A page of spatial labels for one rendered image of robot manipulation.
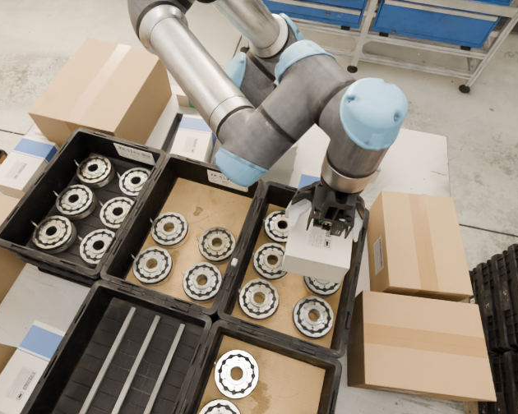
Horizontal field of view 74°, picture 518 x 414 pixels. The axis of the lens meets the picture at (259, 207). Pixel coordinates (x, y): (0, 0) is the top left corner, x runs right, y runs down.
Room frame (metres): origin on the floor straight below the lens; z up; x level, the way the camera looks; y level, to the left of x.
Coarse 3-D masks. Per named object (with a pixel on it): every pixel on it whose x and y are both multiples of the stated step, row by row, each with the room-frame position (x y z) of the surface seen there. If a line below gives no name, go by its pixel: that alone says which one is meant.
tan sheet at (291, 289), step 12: (264, 240) 0.40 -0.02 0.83; (252, 276) 0.30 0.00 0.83; (288, 276) 0.30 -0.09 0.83; (300, 276) 0.31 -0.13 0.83; (240, 288) 0.26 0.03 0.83; (276, 288) 0.27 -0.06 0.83; (288, 288) 0.27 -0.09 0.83; (300, 288) 0.27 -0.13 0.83; (288, 300) 0.24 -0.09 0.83; (336, 300) 0.25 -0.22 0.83; (240, 312) 0.20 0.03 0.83; (276, 312) 0.20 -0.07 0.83; (288, 312) 0.21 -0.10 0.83; (336, 312) 0.21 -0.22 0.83; (264, 324) 0.17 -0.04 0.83; (276, 324) 0.17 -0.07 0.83; (288, 324) 0.18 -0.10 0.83; (300, 336) 0.15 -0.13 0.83; (324, 336) 0.15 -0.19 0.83
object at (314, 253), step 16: (304, 176) 0.42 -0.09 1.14; (304, 224) 0.31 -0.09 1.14; (288, 240) 0.27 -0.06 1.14; (304, 240) 0.27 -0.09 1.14; (320, 240) 0.28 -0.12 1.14; (336, 240) 0.28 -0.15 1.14; (352, 240) 0.28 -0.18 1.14; (288, 256) 0.24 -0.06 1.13; (304, 256) 0.24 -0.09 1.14; (320, 256) 0.24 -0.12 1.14; (336, 256) 0.24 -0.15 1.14; (304, 272) 0.23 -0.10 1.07; (320, 272) 0.23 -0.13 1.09; (336, 272) 0.22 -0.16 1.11
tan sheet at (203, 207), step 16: (176, 192) 0.54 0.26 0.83; (192, 192) 0.55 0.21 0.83; (208, 192) 0.55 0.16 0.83; (224, 192) 0.56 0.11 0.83; (176, 208) 0.49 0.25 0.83; (192, 208) 0.49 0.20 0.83; (208, 208) 0.50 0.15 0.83; (224, 208) 0.50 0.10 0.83; (240, 208) 0.50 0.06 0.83; (192, 224) 0.44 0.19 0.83; (208, 224) 0.44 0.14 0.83; (224, 224) 0.45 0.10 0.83; (240, 224) 0.45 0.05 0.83; (192, 240) 0.39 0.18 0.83; (176, 256) 0.34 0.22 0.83; (192, 256) 0.34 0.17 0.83; (176, 272) 0.29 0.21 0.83; (224, 272) 0.30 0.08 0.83; (160, 288) 0.24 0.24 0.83; (176, 288) 0.25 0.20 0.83; (208, 304) 0.21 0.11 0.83
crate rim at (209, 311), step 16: (192, 160) 0.60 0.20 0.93; (160, 176) 0.54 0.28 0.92; (256, 192) 0.50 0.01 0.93; (128, 224) 0.38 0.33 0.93; (240, 240) 0.36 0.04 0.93; (112, 256) 0.29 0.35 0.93; (144, 288) 0.21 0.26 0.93; (224, 288) 0.23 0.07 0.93; (176, 304) 0.18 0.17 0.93; (192, 304) 0.19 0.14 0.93
